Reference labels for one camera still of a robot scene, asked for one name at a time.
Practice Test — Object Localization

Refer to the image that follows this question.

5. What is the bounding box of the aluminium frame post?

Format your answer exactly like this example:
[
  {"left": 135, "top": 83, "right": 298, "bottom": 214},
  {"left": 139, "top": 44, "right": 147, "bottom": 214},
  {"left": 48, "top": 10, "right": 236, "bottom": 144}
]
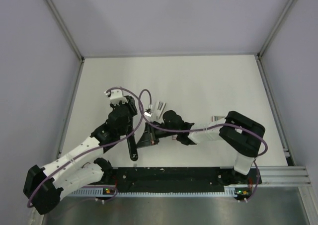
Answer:
[
  {"left": 255, "top": 0, "right": 298, "bottom": 60},
  {"left": 43, "top": 0, "right": 84, "bottom": 63}
]

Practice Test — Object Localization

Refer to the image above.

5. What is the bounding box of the black stapler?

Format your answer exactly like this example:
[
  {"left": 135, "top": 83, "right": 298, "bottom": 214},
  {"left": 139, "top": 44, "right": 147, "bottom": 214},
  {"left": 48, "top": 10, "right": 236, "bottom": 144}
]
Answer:
[{"left": 126, "top": 117, "right": 138, "bottom": 161}]

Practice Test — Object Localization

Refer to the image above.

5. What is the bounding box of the aluminium frame right post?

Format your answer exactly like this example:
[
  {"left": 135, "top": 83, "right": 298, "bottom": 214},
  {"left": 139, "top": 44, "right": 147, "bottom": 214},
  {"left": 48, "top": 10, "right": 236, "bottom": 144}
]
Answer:
[{"left": 255, "top": 0, "right": 298, "bottom": 60}]

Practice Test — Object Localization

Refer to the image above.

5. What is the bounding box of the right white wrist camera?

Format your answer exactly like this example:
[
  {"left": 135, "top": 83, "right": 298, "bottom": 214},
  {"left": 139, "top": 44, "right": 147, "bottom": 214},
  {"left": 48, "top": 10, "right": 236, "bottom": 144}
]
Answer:
[{"left": 144, "top": 108, "right": 154, "bottom": 119}]

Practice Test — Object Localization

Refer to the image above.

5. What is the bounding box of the grey slotted cable duct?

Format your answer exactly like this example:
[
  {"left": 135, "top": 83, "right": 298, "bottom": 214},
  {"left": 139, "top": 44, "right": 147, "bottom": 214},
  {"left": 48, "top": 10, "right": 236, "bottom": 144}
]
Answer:
[{"left": 68, "top": 187, "right": 247, "bottom": 198}]

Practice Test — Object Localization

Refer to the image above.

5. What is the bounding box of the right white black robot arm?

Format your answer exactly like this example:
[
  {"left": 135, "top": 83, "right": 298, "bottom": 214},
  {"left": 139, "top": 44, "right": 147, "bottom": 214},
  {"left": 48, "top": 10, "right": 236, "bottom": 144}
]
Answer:
[{"left": 137, "top": 110, "right": 265, "bottom": 183}]

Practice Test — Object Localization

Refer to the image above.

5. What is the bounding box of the aluminium frame left post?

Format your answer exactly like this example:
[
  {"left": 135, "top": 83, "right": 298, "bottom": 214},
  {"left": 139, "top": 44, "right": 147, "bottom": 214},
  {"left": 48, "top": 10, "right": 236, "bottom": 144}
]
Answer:
[{"left": 43, "top": 0, "right": 84, "bottom": 63}]

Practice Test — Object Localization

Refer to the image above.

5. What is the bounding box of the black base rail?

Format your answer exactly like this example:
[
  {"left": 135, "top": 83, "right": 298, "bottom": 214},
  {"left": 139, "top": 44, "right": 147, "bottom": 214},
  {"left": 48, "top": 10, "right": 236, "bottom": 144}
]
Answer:
[{"left": 109, "top": 166, "right": 239, "bottom": 193}]

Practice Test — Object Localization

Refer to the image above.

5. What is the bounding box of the white stapler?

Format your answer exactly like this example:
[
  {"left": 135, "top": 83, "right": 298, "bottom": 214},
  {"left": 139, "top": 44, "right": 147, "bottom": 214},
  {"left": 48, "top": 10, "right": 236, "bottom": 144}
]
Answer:
[{"left": 154, "top": 101, "right": 166, "bottom": 120}]

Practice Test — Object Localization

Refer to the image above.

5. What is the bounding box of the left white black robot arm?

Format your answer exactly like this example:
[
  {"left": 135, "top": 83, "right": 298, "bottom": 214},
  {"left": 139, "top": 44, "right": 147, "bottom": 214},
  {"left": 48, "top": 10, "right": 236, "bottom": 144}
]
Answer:
[{"left": 23, "top": 91, "right": 138, "bottom": 215}]

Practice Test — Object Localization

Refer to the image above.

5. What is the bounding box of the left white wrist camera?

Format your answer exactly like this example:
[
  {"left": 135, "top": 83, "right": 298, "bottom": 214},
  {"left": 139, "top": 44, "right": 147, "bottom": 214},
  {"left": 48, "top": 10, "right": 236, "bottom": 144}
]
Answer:
[{"left": 104, "top": 89, "right": 128, "bottom": 105}]

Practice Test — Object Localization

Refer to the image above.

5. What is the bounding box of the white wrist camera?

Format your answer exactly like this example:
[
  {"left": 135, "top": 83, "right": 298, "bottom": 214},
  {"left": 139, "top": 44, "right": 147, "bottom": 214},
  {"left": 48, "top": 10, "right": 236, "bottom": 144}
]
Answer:
[
  {"left": 104, "top": 89, "right": 128, "bottom": 105},
  {"left": 144, "top": 108, "right": 154, "bottom": 119}
]

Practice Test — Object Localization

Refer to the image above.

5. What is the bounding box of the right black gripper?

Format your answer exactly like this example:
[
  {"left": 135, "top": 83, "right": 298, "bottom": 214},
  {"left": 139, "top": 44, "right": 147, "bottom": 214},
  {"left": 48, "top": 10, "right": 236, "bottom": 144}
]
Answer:
[{"left": 136, "top": 121, "right": 178, "bottom": 149}]

